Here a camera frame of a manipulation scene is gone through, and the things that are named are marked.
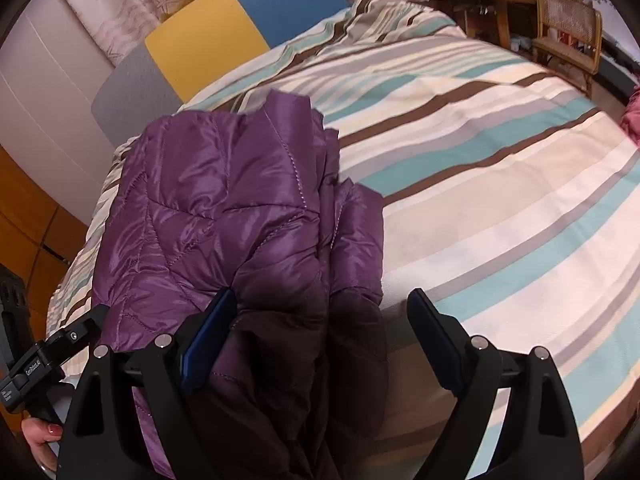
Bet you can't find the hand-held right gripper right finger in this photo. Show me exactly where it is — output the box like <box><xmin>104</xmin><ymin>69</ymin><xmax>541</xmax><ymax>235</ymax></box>
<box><xmin>406</xmin><ymin>287</ymin><xmax>585</xmax><ymax>480</ymax></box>

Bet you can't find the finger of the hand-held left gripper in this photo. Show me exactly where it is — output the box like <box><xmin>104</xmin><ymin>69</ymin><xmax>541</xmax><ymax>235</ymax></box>
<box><xmin>47</xmin><ymin>304</ymin><xmax>111</xmax><ymax>367</ymax></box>

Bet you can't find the grey yellow blue headboard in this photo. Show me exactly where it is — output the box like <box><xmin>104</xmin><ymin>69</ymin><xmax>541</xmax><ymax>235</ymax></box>
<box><xmin>91</xmin><ymin>0</ymin><xmax>351</xmax><ymax>148</ymax></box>

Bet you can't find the person's left hand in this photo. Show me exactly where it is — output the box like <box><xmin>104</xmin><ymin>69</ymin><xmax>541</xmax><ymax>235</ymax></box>
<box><xmin>20</xmin><ymin>417</ymin><xmax>65</xmax><ymax>463</ymax></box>

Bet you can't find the rattan chair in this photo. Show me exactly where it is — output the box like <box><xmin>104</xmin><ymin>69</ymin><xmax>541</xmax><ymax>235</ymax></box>
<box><xmin>531</xmin><ymin>0</ymin><xmax>603</xmax><ymax>98</ymax></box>

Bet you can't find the pink patterned curtain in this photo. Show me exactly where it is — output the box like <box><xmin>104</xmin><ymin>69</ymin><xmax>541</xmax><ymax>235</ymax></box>
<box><xmin>52</xmin><ymin>0</ymin><xmax>448</xmax><ymax>66</ymax></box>

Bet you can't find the striped duvet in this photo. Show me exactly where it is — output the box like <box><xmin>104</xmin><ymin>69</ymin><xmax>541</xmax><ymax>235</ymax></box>
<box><xmin>46</xmin><ymin>0</ymin><xmax>640</xmax><ymax>480</ymax></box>

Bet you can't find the pink cloth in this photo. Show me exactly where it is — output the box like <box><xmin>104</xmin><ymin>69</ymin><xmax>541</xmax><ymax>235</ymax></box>
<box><xmin>620</xmin><ymin>85</ymin><xmax>640</xmax><ymax>146</ymax></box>

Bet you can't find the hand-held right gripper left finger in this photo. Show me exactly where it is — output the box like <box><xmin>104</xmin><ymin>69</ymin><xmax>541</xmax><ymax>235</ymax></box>
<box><xmin>56</xmin><ymin>287</ymin><xmax>238</xmax><ymax>480</ymax></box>

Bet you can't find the dark low bench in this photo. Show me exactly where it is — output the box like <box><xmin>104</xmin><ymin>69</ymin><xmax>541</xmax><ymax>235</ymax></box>
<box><xmin>600</xmin><ymin>35</ymin><xmax>640</xmax><ymax>96</ymax></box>

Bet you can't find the purple quilted jacket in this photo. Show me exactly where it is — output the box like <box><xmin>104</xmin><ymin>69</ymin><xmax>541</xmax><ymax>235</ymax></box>
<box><xmin>92</xmin><ymin>87</ymin><xmax>388</xmax><ymax>480</ymax></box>

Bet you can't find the orange wooden cabinet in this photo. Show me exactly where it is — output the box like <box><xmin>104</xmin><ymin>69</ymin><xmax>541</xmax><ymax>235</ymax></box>
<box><xmin>0</xmin><ymin>142</ymin><xmax>91</xmax><ymax>311</ymax></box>

